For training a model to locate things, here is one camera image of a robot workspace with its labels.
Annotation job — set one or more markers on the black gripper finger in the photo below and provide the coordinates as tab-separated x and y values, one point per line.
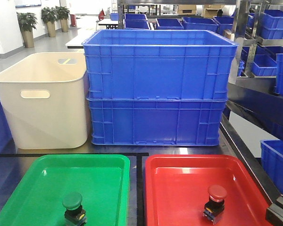
274	213

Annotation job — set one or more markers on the red mushroom push button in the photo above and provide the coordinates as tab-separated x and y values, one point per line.
214	208

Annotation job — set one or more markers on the green mushroom push button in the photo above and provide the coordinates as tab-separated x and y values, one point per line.
74	215

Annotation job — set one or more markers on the blue bin right floor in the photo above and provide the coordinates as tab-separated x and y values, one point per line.
272	161

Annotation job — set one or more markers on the red plastic tray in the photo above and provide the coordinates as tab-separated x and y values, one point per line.
176	188

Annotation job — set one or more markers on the green plastic tray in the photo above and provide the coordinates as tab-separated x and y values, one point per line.
103	180

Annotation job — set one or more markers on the lower stacked blue crate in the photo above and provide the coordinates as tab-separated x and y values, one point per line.
163	122

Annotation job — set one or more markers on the stacked blue crate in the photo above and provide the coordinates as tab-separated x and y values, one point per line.
163	122
158	64

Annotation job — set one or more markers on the upper stacked blue crate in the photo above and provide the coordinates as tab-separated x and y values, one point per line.
158	64

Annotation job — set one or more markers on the cream plastic basket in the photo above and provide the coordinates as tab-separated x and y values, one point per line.
43	98

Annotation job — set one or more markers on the potted plant right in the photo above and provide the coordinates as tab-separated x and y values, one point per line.
63	16

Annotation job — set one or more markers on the potted plant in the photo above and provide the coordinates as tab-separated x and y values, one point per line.
49	17
27	22
63	16

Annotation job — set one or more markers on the potted plant middle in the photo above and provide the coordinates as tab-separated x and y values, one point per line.
49	17

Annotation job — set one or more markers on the potted plant left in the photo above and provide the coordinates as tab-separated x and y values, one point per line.
27	22

